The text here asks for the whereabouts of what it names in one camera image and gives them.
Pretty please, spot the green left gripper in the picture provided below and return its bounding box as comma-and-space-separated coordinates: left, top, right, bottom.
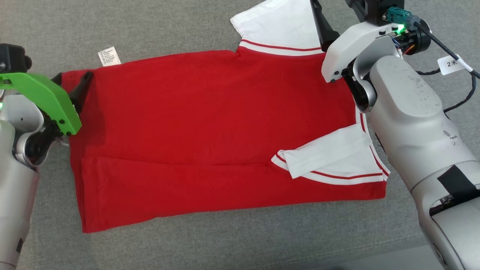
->
0, 71, 93, 136

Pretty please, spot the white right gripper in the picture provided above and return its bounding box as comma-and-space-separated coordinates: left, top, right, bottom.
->
310, 0, 404, 83

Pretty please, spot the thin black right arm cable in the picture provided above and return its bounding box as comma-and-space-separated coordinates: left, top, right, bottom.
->
414, 67, 477, 114

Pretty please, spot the right camera cable teal plug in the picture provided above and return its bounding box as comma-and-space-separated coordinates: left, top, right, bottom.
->
386, 7, 480, 78

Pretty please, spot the red Bulls jersey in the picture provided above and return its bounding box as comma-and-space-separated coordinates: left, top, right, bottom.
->
60, 0, 391, 234

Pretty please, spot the white cable tag with writing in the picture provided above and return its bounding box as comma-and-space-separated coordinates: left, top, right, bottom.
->
438, 54, 474, 75

